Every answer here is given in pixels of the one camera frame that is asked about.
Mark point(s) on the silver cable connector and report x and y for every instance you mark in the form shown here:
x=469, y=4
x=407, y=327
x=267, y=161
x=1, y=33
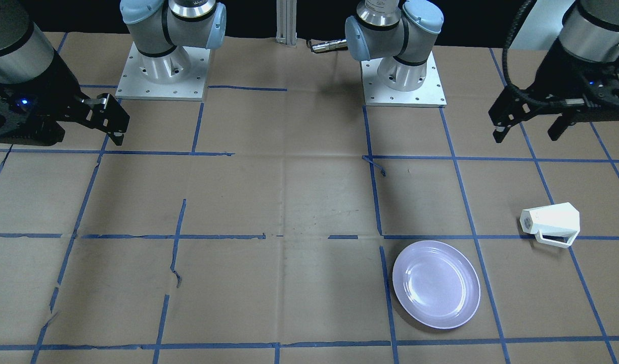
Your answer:
x=327, y=46

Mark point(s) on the white faceted cup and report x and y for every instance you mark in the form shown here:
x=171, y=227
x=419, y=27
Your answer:
x=554, y=225

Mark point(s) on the lavender plate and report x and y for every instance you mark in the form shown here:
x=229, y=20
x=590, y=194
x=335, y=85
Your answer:
x=436, y=284

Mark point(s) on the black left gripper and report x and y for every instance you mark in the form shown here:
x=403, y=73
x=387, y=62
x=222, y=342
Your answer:
x=562, y=71

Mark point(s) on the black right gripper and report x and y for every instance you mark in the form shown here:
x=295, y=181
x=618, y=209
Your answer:
x=58, y=87

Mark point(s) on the aluminium profile post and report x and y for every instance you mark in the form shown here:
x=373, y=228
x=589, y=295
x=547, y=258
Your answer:
x=286, y=23

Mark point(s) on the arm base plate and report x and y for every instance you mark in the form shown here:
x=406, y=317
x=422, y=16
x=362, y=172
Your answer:
x=180, y=76
x=387, y=82

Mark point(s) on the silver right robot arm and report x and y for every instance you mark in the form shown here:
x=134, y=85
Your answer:
x=24, y=55

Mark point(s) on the brown paper table cover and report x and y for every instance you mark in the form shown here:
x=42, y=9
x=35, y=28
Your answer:
x=262, y=224

